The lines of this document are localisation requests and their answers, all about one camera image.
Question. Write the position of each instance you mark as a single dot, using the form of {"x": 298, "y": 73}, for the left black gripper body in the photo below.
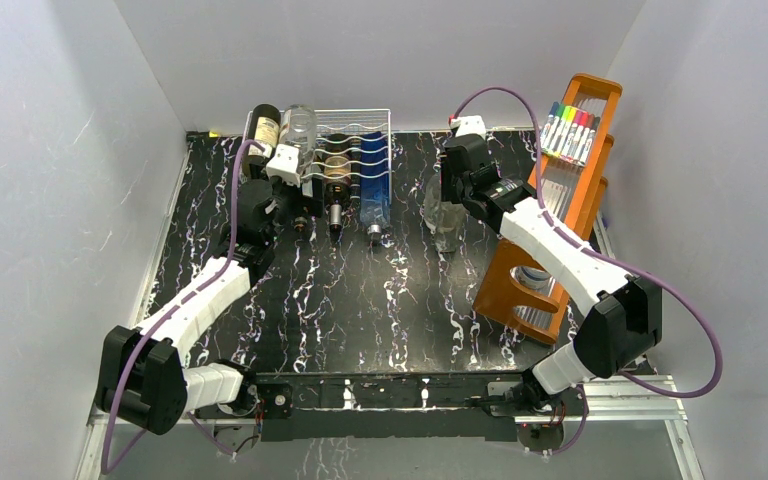
{"x": 289, "y": 199}

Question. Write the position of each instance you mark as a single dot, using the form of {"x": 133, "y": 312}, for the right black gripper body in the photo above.
{"x": 451, "y": 188}

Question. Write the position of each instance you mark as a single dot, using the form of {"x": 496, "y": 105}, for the clear ribbed glass bottle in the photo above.
{"x": 444, "y": 219}

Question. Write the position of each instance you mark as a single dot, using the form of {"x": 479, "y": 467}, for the blue square glass bottle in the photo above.
{"x": 374, "y": 185}

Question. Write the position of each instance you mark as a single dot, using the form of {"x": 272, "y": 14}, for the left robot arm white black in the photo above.
{"x": 143, "y": 378}

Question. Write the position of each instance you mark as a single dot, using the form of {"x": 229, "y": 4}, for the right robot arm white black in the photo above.
{"x": 622, "y": 310}

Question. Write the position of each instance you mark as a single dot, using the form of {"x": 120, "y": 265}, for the brown lower rack bottle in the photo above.
{"x": 337, "y": 181}

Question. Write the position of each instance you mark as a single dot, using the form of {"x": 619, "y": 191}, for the clear round glass bottle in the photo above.
{"x": 299, "y": 129}

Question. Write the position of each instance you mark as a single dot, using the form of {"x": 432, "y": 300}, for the dark wine bottle gold cap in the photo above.
{"x": 263, "y": 129}

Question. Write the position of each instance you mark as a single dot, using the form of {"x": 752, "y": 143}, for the orange wooden rack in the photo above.
{"x": 573, "y": 193}

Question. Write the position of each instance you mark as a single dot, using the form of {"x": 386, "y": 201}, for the pack of coloured markers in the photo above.
{"x": 569, "y": 134}

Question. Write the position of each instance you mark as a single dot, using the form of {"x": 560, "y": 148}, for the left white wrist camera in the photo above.
{"x": 284, "y": 165}

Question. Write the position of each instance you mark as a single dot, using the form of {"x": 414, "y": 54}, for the white wire wine rack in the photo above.
{"x": 354, "y": 123}

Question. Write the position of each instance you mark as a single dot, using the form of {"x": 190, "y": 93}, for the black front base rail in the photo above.
{"x": 493, "y": 405}

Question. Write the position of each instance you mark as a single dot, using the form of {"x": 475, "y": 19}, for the aluminium frame rail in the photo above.
{"x": 630, "y": 391}

